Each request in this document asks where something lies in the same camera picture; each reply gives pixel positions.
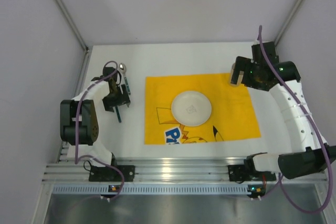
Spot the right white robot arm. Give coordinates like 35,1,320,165
230,41,335,179

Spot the aluminium corner post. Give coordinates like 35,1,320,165
274,0,305,47
36,0,89,51

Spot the cream paper cup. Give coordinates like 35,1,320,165
229,63,244,87

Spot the yellow printed cloth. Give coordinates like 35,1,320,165
144,73,261,145

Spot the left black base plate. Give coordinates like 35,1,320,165
88,165,135,182

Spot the left aluminium corner post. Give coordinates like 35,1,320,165
36,0,89,51

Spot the metal fork green handle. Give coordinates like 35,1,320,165
115,106,122,123

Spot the aluminium mounting rail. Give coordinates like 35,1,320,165
42,157,243,183

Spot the cream upturned bowl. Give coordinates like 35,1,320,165
171,91,212,127

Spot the metal spoon green handle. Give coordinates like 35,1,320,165
119,62,131,95

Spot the slotted cable duct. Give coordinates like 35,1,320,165
52,184,266,196

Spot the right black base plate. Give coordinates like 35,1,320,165
227,165,277,183

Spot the right aluminium corner post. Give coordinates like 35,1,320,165
274,0,305,47

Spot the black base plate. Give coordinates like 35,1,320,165
88,165,135,182
227,165,277,183

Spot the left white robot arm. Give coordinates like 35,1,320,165
60,66,131,174

